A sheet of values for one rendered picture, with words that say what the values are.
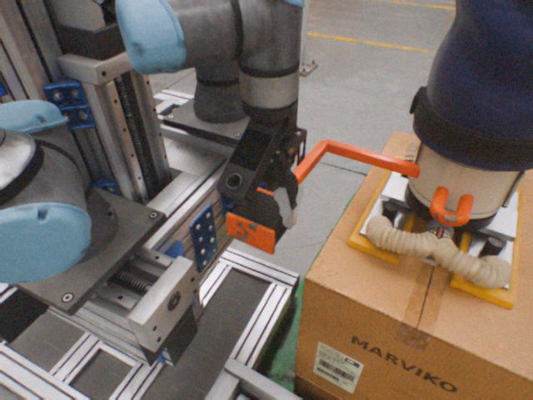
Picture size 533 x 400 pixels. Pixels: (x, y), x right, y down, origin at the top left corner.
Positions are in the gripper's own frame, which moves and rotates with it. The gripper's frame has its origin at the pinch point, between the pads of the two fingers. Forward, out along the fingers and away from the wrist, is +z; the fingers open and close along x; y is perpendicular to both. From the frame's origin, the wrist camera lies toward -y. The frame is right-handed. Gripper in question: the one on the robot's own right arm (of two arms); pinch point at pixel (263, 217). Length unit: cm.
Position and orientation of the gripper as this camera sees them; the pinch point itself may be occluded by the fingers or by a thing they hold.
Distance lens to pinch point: 59.5
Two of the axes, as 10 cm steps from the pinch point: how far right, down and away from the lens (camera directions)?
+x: -8.7, -3.4, 3.7
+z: 0.1, 7.3, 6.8
